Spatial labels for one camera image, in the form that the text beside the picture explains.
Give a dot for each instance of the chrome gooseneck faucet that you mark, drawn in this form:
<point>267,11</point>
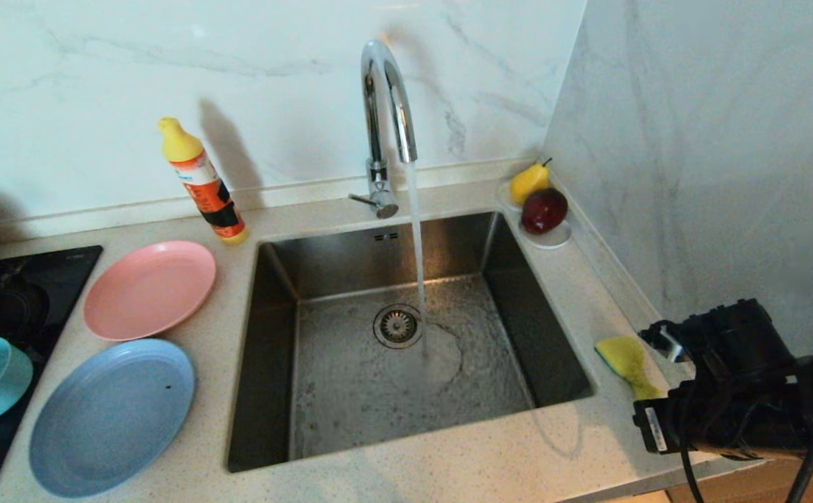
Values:
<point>377,175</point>

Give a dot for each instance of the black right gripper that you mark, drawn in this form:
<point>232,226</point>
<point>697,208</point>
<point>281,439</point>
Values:
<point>721,419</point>

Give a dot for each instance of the stainless steel sink basin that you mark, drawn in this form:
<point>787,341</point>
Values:
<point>337,412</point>

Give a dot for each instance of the yellow fish-shaped sponge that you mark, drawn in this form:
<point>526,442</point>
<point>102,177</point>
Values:
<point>623,356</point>

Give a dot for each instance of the wooden cabinet panel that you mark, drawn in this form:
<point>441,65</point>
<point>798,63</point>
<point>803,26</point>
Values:
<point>742,482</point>

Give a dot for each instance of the pink plastic plate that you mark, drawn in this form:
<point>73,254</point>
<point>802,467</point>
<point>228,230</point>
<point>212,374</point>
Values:
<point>149,290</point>

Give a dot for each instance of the orange detergent bottle yellow cap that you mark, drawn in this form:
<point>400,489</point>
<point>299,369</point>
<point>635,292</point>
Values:
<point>211,195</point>

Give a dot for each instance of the dark red apple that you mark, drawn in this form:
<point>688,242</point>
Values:
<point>544,210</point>

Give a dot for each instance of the black glass cooktop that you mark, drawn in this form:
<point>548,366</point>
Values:
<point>50,279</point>

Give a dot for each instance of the yellow pear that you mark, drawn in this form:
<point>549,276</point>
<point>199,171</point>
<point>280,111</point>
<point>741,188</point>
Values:
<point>528,183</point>

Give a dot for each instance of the small white dish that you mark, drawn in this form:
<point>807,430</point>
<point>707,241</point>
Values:
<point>554,240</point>

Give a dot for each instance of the blue plastic plate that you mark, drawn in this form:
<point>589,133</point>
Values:
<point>113,419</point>

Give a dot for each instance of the round metal drain strainer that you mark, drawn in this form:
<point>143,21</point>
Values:
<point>397,325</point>

